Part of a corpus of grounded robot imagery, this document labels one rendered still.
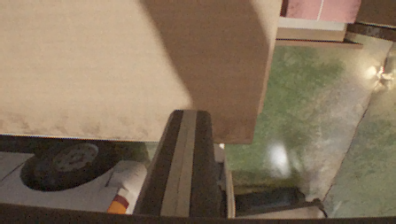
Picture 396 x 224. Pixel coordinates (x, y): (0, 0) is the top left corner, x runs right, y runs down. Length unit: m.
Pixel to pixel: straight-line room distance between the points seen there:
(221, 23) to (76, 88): 0.15
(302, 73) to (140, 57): 1.37
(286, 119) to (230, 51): 1.46
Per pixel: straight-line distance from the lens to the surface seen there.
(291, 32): 1.30
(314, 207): 2.15
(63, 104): 0.25
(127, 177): 1.31
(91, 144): 1.71
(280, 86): 1.47
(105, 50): 0.20
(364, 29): 1.37
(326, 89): 1.63
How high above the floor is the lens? 1.28
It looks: 61 degrees down
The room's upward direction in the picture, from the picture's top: 177 degrees counter-clockwise
